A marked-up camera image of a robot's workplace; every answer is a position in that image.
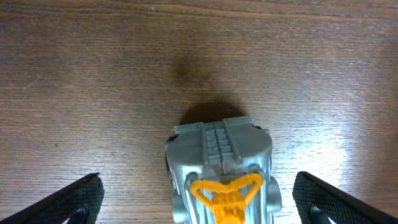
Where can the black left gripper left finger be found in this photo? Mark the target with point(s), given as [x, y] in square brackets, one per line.
[79, 202]

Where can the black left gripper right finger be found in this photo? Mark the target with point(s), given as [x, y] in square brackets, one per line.
[319, 202]

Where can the red grey toy truck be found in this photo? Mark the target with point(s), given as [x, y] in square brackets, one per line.
[220, 151]

